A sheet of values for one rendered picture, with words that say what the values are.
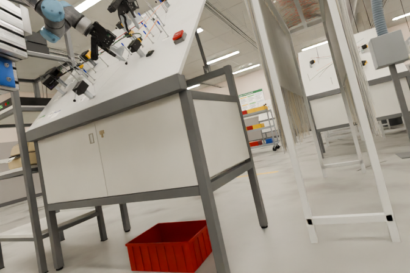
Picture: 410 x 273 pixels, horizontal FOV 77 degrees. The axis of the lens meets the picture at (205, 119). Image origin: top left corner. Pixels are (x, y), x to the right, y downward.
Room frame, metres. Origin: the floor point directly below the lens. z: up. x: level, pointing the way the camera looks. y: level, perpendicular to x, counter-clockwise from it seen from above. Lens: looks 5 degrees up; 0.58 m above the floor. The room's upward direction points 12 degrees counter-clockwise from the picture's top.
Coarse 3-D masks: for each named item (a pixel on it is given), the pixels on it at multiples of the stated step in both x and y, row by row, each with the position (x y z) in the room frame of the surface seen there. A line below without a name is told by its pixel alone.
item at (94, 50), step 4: (92, 36) 1.18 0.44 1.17; (92, 40) 1.17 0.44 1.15; (92, 44) 1.18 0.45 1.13; (96, 44) 1.19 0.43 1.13; (92, 48) 1.19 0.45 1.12; (96, 48) 1.20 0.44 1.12; (92, 52) 1.20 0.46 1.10; (96, 52) 1.21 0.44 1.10; (92, 56) 1.21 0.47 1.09; (96, 56) 1.21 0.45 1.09
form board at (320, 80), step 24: (312, 48) 4.05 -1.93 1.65; (360, 48) 3.59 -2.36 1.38; (312, 72) 3.77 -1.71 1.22; (384, 72) 3.19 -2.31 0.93; (408, 72) 3.00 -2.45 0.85; (312, 96) 3.48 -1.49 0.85; (336, 96) 3.38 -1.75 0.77; (384, 96) 3.15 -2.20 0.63; (408, 96) 3.05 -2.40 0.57; (312, 120) 3.52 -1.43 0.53; (336, 120) 3.41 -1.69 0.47
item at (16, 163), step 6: (30, 144) 1.71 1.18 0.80; (12, 150) 1.77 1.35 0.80; (18, 150) 1.73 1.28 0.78; (30, 150) 1.70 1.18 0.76; (12, 156) 1.74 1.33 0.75; (18, 156) 1.69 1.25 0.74; (30, 156) 1.69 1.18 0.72; (12, 162) 1.73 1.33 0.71; (18, 162) 1.70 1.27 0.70; (36, 162) 1.72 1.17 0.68; (12, 168) 1.74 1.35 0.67
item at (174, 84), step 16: (160, 80) 1.06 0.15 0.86; (176, 80) 1.02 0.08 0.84; (128, 96) 1.15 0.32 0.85; (144, 96) 1.11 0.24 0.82; (160, 96) 1.09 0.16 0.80; (80, 112) 1.32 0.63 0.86; (96, 112) 1.26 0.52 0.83; (112, 112) 1.21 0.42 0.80; (48, 128) 1.46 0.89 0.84; (64, 128) 1.39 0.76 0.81
